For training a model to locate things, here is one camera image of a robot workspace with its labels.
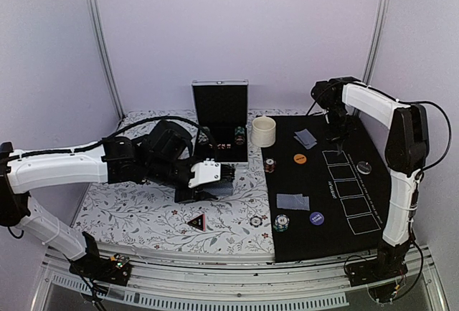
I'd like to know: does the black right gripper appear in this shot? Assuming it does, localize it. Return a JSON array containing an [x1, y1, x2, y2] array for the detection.
[[322, 101, 358, 145]]

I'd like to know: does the clear dealer button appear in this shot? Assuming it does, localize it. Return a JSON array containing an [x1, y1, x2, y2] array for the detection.
[[356, 161, 372, 175]]

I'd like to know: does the orange big blind button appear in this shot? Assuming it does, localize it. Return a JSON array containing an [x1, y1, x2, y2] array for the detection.
[[293, 153, 307, 165]]

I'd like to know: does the blue playing card deck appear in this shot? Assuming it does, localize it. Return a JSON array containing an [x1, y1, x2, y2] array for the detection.
[[207, 181, 234, 196]]

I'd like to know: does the red black moved chip stack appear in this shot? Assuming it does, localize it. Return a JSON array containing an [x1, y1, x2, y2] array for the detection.
[[264, 158, 276, 173]]

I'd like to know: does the purple small blind button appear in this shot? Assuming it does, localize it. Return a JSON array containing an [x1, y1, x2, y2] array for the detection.
[[309, 211, 325, 226]]

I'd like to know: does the single blue ten chip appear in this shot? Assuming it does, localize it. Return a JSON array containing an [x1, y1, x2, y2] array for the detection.
[[250, 216, 262, 227]]

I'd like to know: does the blue green moved chip stack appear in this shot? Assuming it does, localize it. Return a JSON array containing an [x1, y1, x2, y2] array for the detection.
[[273, 214, 290, 232]]

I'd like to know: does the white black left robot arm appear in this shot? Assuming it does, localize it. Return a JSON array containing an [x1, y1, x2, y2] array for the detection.
[[1, 115, 235, 278]]

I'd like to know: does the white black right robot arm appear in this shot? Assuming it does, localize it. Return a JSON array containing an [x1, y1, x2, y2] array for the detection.
[[311, 77, 430, 247]]

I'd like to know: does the red triangular all-in marker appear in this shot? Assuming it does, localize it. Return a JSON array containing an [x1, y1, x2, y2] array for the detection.
[[186, 214, 206, 232]]

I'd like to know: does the floral table cloth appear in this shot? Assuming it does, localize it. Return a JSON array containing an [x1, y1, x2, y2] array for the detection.
[[70, 108, 341, 255]]

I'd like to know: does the black poker mat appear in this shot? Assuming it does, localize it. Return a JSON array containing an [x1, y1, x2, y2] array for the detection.
[[262, 115, 391, 262]]

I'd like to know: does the row of red dice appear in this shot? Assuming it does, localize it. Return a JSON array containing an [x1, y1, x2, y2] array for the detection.
[[209, 143, 232, 150]]

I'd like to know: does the white ceramic cup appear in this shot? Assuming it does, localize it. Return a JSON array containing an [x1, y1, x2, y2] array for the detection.
[[250, 116, 276, 148]]

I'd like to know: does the aluminium poker chip case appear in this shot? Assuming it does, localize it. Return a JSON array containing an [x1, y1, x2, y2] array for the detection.
[[191, 80, 248, 166]]

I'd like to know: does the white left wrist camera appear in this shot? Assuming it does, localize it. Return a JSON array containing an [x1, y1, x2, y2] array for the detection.
[[188, 161, 221, 188]]

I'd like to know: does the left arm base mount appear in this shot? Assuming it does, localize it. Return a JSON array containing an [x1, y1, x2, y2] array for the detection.
[[69, 231, 132, 287]]

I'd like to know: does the right aluminium frame post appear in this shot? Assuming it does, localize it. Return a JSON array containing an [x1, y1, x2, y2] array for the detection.
[[362, 0, 390, 85]]

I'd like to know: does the aluminium frame post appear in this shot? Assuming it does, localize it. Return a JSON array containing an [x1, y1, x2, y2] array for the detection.
[[362, 0, 390, 85], [87, 0, 125, 120]]

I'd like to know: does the left aluminium frame post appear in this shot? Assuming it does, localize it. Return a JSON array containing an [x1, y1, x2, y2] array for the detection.
[[87, 0, 125, 120]]

